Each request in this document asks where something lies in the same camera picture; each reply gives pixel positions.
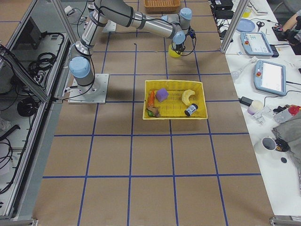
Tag grey cloth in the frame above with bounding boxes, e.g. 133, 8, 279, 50
272, 113, 301, 176

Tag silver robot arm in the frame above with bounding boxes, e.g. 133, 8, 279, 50
67, 0, 195, 103

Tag red toy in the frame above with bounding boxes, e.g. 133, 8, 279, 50
288, 105, 301, 116

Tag yellow woven basket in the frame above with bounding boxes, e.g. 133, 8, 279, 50
143, 80, 208, 120

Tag purple foam cube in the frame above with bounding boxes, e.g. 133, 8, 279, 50
155, 88, 169, 102

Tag person forearm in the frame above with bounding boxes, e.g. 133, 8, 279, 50
283, 14, 299, 32

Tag black small bowl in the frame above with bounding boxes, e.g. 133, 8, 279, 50
275, 138, 290, 153

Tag pale banana slice toy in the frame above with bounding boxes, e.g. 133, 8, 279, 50
182, 89, 195, 106

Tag black round cap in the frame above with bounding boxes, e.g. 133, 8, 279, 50
281, 157, 287, 163

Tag white mug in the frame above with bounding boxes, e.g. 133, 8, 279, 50
254, 137, 277, 154

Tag white purple jar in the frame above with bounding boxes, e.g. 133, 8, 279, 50
247, 100, 263, 115

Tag brown and green toy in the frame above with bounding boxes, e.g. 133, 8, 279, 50
147, 106, 160, 118

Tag lower teach pendant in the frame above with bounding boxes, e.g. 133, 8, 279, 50
253, 60, 286, 96

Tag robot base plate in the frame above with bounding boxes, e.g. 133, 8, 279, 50
67, 73, 109, 104

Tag black scissors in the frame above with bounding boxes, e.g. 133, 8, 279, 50
256, 21, 265, 32

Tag upper teach pendant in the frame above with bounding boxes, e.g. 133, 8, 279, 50
240, 32, 274, 57

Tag orange woven basket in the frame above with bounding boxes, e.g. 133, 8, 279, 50
144, 0, 181, 12

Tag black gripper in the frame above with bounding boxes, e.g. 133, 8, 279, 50
172, 43, 185, 55

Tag aluminium frame post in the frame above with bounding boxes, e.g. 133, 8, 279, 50
220, 0, 249, 54

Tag orange toy carrot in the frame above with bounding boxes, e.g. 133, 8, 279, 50
147, 90, 155, 107

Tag light bulb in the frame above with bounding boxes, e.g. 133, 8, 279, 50
231, 63, 252, 81

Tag yellow tape roll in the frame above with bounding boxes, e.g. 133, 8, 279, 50
168, 44, 182, 58

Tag blue plate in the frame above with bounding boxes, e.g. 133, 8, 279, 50
236, 18, 255, 32

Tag yellow cup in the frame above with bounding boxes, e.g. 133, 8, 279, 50
242, 6, 252, 18

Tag black power adapter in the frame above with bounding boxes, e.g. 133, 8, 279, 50
238, 97, 253, 107

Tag black cylindrical can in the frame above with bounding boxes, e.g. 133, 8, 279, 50
184, 104, 198, 117

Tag white plastic bracket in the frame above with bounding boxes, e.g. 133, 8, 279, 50
251, 106, 275, 125

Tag teach pendant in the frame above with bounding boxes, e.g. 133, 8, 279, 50
253, 60, 286, 96
240, 32, 274, 57

